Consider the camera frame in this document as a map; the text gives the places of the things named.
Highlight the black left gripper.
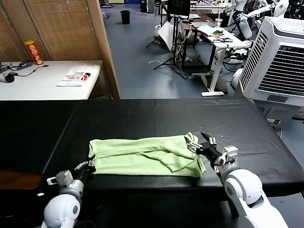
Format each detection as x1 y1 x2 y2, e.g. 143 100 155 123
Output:
73 158 96 182

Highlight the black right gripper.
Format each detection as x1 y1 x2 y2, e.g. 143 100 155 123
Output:
185 132 225 166

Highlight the light green t-shirt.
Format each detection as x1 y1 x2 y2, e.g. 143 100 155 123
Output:
88 132 207 178

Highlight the white robot base unit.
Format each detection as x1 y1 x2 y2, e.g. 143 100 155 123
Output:
231 68 245 90

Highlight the black table cover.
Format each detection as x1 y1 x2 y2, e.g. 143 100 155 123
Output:
0 97 304 208

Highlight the white folded printed shirt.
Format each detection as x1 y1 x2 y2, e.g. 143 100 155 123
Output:
56 64 100 87

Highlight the white side table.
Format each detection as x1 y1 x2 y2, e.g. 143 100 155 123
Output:
0 60 104 102

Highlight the white desk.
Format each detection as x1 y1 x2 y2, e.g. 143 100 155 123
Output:
200 25 247 97

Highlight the white robot with black joints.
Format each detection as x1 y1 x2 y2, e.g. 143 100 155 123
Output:
223 39 254 64

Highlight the black tripod stand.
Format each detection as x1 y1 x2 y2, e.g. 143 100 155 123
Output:
146 13 190 72

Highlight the white air cooler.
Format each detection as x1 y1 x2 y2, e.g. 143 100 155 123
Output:
234 16 304 130

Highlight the colourful cloth pile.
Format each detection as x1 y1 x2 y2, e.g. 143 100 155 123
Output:
197 25 225 38

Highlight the black round microphone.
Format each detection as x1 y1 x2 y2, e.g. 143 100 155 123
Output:
5 73 19 83

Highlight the white leaning board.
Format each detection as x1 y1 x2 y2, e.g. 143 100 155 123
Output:
158 21 176 52

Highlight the grey laptop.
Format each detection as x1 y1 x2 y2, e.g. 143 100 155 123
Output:
191 20 216 29

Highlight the white humanoid robot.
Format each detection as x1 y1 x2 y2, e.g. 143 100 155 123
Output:
251 0 289 29
224 0 252 40

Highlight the dark brown desk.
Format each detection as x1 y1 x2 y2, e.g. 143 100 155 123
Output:
177 10 216 72

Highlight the red chips can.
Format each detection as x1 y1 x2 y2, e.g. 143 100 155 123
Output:
24 40 45 66

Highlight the wooden partition screen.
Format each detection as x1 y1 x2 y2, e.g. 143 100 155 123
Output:
0 0 121 99

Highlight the black monitor on stand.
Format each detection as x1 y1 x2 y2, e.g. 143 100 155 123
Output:
167 0 191 16

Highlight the black trash bin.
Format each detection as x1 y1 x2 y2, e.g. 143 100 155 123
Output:
120 10 131 24

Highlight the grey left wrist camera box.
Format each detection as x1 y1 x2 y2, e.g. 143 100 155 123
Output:
47 170 74 189

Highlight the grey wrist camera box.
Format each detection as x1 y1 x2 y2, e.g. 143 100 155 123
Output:
47 170 74 189
219 146 239 165

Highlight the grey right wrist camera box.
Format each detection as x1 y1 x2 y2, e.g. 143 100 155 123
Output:
219 146 239 165

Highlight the black cable bundle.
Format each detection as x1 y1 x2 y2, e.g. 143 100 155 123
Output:
211 35 233 44

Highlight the black thin cable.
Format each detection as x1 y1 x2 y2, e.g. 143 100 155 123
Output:
13 64 48 77

